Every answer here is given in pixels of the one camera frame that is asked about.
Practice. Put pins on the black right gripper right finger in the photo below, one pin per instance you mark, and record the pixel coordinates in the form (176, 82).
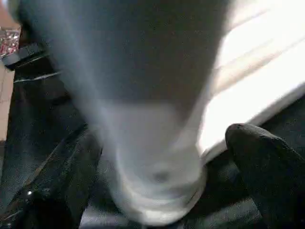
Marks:
(271, 181)

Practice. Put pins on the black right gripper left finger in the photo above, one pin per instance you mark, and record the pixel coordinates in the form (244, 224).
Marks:
(52, 191)

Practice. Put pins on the white plastic table top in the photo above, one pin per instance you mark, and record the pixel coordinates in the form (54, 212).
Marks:
(267, 71)

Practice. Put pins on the white plastic table leg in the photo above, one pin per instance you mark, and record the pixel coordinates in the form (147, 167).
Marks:
(143, 95)

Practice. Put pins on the black work mat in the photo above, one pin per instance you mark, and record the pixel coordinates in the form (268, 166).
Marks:
(28, 124)

